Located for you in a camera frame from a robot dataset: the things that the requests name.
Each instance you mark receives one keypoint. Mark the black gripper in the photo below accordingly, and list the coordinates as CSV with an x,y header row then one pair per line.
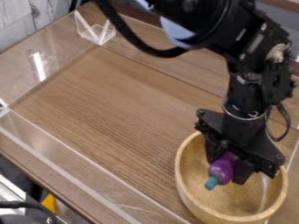
x,y
243,136

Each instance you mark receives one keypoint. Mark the purple toy eggplant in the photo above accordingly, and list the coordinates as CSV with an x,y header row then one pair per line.
x,y
221,170

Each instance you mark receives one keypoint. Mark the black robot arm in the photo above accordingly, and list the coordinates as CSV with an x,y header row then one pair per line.
x,y
237,31

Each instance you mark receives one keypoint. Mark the brown wooden bowl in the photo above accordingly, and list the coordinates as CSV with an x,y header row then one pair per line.
x,y
229,204

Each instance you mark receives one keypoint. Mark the black device with yellow label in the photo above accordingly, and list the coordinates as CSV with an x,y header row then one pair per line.
x,y
64,215

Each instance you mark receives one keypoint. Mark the clear acrylic corner bracket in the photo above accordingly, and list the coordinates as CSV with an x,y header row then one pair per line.
x,y
99,34

